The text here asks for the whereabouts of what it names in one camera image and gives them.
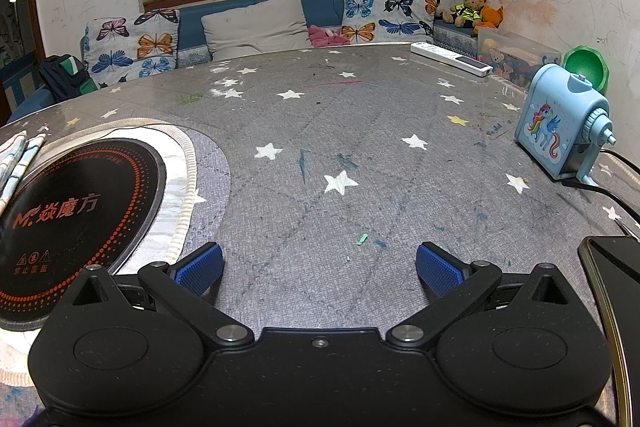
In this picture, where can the black and white plush toy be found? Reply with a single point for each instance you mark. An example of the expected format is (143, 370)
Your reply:
(433, 4)

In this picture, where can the plain grey pillow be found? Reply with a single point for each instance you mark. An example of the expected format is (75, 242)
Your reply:
(255, 29)

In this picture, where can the orange plush toy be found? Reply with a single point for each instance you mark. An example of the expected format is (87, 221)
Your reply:
(490, 19)

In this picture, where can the black smartphone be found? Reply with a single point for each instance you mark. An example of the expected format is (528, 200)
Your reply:
(617, 297)

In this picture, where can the butterfly print cushion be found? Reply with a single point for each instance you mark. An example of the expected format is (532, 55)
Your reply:
(385, 17)
(127, 47)

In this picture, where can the folded blue striped cloth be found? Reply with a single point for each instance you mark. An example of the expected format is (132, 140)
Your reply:
(15, 164)

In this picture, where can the grey star-print tablecloth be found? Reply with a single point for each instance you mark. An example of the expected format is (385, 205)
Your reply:
(350, 132)

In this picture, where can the clear plastic toy box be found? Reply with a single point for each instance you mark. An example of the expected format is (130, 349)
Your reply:
(515, 57)

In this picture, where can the brown teddy bear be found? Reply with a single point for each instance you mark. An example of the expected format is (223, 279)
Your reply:
(470, 9)

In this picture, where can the green plastic bowl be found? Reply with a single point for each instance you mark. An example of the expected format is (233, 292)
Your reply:
(587, 69)

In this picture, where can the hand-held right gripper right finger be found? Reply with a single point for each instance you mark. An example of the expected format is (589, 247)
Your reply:
(440, 269)

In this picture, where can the black round induction cooktop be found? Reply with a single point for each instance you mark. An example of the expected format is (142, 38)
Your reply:
(75, 212)

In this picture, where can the blue unicorn pencil sharpener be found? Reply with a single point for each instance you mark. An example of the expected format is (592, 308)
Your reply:
(555, 122)

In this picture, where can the blue sofa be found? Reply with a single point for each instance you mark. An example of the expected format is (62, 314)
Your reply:
(195, 32)

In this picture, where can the black and green backpack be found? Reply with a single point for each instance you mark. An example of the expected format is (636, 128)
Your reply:
(62, 79)

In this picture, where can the pink cloth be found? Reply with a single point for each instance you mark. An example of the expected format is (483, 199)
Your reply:
(325, 38)

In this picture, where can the white remote control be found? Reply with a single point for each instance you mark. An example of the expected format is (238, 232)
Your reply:
(450, 57)

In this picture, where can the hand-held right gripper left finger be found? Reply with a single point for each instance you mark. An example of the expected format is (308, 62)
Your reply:
(200, 269)

